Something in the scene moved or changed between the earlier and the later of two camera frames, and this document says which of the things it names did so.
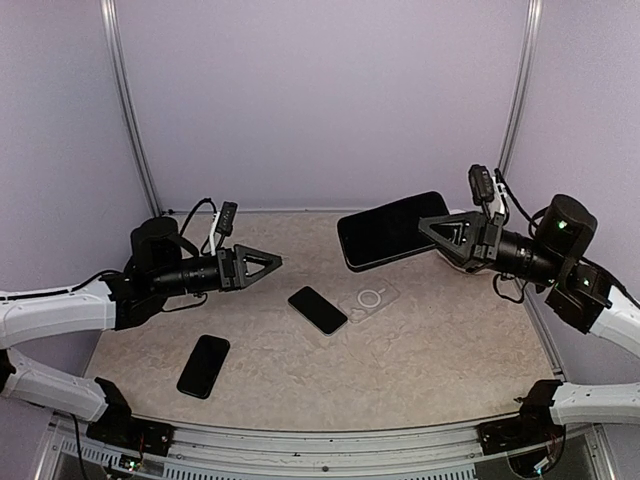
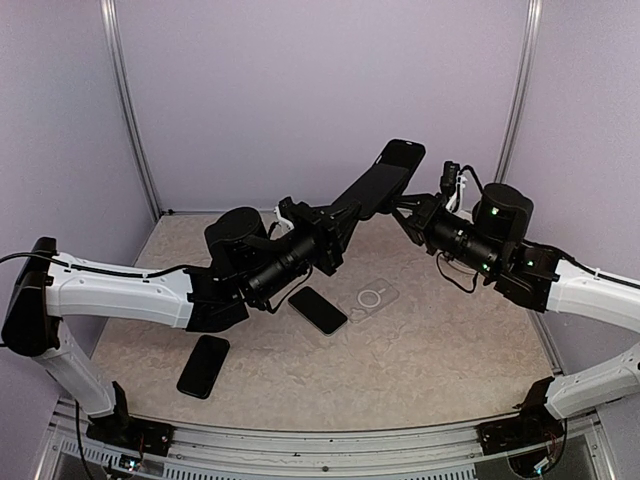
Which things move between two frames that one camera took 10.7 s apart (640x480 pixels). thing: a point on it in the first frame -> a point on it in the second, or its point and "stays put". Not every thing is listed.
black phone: x=385 y=233 -> x=374 y=189
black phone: x=203 y=367 stays put
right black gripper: x=479 y=238 -> x=428 y=206
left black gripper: x=232 y=268 -> x=333 y=234
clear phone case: x=359 y=305 stays put
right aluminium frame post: x=522 y=84 stays put
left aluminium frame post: x=110 y=22 stays put
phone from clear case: x=316 y=309 stays put
